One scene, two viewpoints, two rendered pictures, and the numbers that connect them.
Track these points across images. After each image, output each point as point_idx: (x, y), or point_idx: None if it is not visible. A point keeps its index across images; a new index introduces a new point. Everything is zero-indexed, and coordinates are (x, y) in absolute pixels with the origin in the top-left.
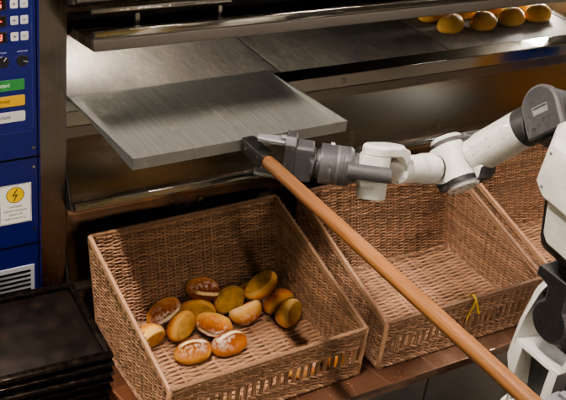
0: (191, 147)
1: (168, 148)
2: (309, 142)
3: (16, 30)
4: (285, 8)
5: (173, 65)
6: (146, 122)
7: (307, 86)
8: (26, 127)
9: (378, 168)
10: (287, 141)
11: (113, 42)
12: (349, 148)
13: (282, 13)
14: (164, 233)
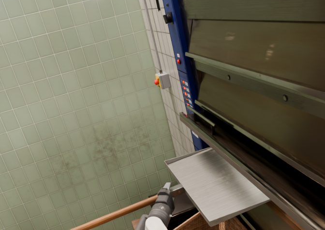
0: (183, 175)
1: (182, 170)
2: (162, 198)
3: (190, 104)
4: (257, 150)
5: None
6: (204, 161)
7: (287, 214)
8: (199, 141)
9: (138, 225)
10: (159, 190)
11: (182, 119)
12: (155, 212)
13: (218, 144)
14: (235, 224)
